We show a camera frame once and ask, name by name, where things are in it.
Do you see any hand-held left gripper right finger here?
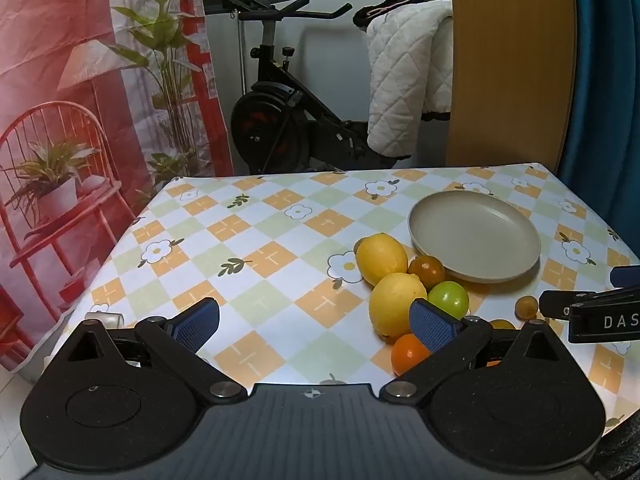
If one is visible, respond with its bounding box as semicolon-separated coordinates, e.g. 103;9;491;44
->
380;298;566;405

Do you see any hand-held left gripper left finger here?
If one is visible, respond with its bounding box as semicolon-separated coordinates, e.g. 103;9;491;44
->
66;297;249;404

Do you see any bright green tomato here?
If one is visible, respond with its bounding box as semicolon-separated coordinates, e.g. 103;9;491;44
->
427;281;470;320

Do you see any yellow lemon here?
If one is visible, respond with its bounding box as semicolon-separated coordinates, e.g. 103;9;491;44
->
355;233;409;287
369;272;428;338

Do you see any beige round plate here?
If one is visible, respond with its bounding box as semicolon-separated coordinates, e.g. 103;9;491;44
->
407;190;542;284

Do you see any small white roll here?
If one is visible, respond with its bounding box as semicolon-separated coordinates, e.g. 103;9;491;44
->
84;311;124;328

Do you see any checked floral tablecloth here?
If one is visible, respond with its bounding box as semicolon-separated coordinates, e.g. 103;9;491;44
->
47;161;640;441

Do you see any blue curtain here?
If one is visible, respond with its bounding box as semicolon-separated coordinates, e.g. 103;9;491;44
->
555;0;640;246

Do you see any black exercise bike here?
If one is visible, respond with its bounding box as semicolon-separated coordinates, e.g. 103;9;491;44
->
221;0;416;177

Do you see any white quilted blanket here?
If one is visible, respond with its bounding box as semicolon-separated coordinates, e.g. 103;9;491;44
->
365;0;455;161

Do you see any wooden board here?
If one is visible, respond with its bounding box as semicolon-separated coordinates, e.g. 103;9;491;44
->
446;0;583;176

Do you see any red printed backdrop cloth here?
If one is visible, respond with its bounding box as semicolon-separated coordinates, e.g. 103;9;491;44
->
0;0;236;376

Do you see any black garment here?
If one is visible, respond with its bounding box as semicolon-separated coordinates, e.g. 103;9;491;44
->
352;0;426;28

